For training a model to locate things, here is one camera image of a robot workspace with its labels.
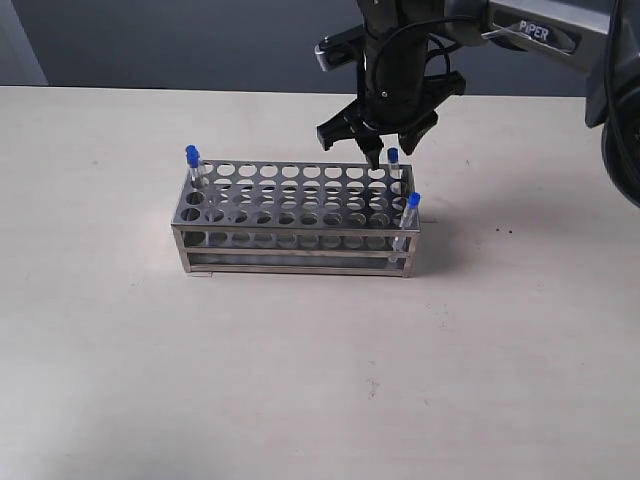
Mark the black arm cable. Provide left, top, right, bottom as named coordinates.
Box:
left=372, top=14, right=640, bottom=186

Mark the blue capped tube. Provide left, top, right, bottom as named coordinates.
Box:
left=187, top=158, right=201, bottom=188
left=389, top=192, right=421, bottom=263
left=387, top=147, right=402, bottom=195
left=185, top=145, right=200, bottom=168

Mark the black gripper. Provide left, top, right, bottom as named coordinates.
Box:
left=316, top=1, right=465, bottom=169

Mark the stainless steel test tube rack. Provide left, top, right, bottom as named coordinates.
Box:
left=171, top=160, right=420, bottom=277

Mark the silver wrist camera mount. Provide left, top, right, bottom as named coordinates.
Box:
left=314, top=25, right=366, bottom=72

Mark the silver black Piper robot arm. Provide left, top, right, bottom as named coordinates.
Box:
left=315, top=0, right=639, bottom=203

